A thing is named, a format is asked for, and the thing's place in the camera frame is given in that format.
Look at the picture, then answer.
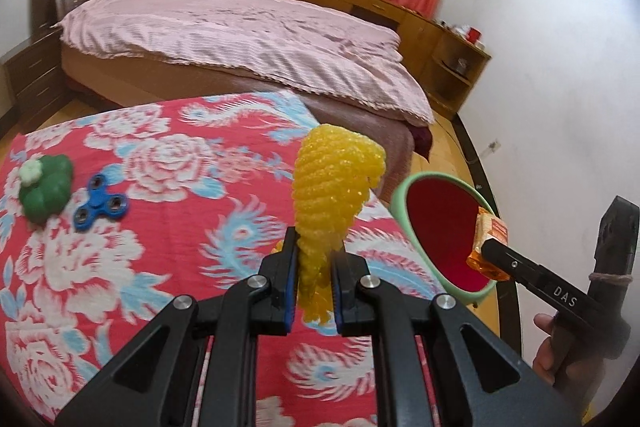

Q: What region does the long wooden low cabinet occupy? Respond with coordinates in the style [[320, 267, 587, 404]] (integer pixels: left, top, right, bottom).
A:
[[298, 0, 444, 84]]

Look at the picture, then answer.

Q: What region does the blue fidget spinner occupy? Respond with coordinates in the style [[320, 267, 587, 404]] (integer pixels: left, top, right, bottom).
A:
[[73, 173, 129, 232]]

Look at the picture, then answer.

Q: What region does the wooden corner shelf unit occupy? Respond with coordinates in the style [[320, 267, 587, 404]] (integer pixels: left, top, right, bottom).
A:
[[420, 29, 491, 120]]

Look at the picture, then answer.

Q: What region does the red floral tablecloth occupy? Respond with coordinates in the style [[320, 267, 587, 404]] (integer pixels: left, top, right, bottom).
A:
[[1, 92, 320, 426]]

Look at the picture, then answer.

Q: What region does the green clover squishy toy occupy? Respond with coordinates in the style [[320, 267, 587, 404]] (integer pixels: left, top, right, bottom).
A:
[[18, 155, 74, 227]]

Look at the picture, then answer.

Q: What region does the wall outlet with cable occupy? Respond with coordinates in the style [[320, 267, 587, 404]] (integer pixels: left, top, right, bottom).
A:
[[465, 140, 501, 166]]

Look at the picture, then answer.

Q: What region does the yellow foam fruit net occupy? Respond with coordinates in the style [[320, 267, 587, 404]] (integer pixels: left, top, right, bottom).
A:
[[292, 124, 386, 324]]

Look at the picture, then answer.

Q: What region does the pink checked bedspread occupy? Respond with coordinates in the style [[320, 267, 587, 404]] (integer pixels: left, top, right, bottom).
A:
[[58, 0, 435, 127]]

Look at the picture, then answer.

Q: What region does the dark wooden nightstand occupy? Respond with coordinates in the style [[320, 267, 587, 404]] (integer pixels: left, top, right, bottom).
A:
[[1, 29, 70, 133]]

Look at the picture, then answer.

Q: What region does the orange snack packet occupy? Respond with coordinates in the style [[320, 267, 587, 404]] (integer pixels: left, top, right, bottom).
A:
[[466, 207, 510, 282]]

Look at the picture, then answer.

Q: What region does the red bin with green rim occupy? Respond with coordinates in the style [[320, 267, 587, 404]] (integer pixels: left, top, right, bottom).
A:
[[390, 171, 496, 306]]

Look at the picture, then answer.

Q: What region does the bed with brown frame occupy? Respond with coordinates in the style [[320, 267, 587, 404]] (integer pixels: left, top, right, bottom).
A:
[[61, 44, 434, 202]]

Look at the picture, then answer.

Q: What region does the person's right hand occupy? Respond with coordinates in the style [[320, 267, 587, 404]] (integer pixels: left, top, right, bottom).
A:
[[532, 313, 604, 387]]

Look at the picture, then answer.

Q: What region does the red box on shelf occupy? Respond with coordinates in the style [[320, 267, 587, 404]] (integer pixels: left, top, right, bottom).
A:
[[465, 27, 482, 44]]

